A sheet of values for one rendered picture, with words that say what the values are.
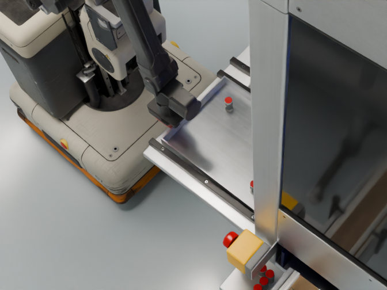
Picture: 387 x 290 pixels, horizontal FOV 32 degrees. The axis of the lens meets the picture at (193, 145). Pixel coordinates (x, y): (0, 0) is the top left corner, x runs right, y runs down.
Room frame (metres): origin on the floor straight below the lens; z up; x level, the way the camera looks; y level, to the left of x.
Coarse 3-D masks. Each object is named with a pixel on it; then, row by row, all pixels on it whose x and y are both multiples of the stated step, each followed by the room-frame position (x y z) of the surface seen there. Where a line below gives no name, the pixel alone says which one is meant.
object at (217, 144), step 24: (216, 96) 1.02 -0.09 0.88; (240, 96) 1.00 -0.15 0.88; (192, 120) 0.96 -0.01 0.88; (216, 120) 0.94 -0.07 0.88; (240, 120) 0.93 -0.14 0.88; (168, 144) 0.88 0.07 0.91; (192, 144) 0.88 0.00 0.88; (216, 144) 0.87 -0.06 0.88; (240, 144) 0.85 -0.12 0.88; (216, 168) 0.80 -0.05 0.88; (240, 168) 0.78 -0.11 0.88; (240, 192) 0.72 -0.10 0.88
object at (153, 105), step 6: (150, 102) 0.96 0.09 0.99; (156, 102) 0.93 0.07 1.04; (150, 108) 0.95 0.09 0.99; (156, 108) 0.94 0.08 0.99; (162, 108) 0.91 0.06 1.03; (168, 108) 0.91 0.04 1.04; (162, 114) 0.92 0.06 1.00; (168, 114) 0.91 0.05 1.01; (174, 114) 0.91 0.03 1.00; (168, 120) 0.90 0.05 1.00; (174, 120) 0.90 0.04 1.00; (180, 120) 0.89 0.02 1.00; (174, 126) 0.88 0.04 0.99
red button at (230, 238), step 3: (231, 231) 0.57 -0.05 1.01; (228, 234) 0.56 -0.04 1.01; (231, 234) 0.56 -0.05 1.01; (234, 234) 0.56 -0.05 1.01; (237, 234) 0.56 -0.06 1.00; (225, 237) 0.55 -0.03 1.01; (228, 237) 0.55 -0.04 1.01; (231, 237) 0.55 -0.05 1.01; (234, 237) 0.55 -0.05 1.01; (237, 237) 0.55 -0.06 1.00; (225, 240) 0.55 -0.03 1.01; (228, 240) 0.54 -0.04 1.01; (231, 240) 0.54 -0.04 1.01; (234, 240) 0.55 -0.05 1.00; (225, 243) 0.54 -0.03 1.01; (228, 243) 0.54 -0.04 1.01; (231, 243) 0.54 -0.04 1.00; (225, 246) 0.54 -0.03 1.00; (228, 246) 0.53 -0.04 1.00
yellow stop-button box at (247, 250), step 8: (248, 232) 0.55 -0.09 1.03; (240, 240) 0.53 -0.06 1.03; (248, 240) 0.53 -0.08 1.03; (256, 240) 0.53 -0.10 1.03; (232, 248) 0.52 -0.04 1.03; (240, 248) 0.51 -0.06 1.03; (248, 248) 0.51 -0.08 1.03; (256, 248) 0.51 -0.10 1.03; (264, 248) 0.50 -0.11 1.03; (232, 256) 0.50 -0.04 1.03; (240, 256) 0.50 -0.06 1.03; (248, 256) 0.49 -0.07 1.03; (256, 256) 0.49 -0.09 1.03; (232, 264) 0.50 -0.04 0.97; (240, 264) 0.48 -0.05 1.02; (248, 264) 0.47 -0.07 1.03; (256, 264) 0.47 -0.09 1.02; (248, 272) 0.46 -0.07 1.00
